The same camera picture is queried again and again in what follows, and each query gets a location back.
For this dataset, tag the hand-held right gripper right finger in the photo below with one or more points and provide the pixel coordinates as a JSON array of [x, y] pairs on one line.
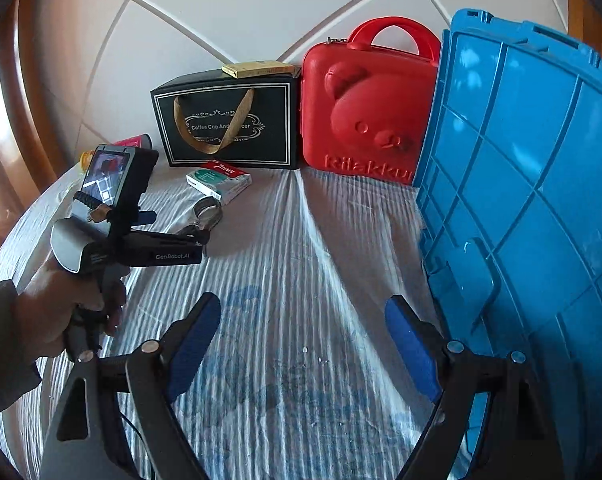
[[413, 350]]

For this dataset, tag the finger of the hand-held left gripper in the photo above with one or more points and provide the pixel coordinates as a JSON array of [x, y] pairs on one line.
[[166, 237], [143, 217]]

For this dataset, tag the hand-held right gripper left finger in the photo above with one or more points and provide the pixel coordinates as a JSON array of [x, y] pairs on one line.
[[196, 340]]

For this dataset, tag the metal hole punch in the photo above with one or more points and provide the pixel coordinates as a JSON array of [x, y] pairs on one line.
[[208, 212]]

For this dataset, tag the blue plastic crate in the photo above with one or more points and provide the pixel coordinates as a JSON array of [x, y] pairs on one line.
[[531, 160]]

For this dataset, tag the person's left forearm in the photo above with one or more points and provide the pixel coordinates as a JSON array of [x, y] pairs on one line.
[[1, 350]]

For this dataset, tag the person's left hand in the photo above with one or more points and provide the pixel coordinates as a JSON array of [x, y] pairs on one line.
[[51, 305]]

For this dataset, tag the pink cylindrical can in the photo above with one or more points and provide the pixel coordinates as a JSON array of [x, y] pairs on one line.
[[133, 141]]

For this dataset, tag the red green medicine box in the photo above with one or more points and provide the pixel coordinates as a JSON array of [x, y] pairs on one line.
[[221, 182]]

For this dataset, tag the striped bed sheet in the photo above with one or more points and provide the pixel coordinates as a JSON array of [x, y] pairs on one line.
[[306, 260]]

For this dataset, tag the black gift box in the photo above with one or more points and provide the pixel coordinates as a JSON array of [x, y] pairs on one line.
[[276, 125]]

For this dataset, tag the gold flat box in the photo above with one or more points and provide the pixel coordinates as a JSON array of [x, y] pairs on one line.
[[256, 69]]

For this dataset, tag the red bear case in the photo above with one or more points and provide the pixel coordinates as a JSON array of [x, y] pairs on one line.
[[361, 110]]

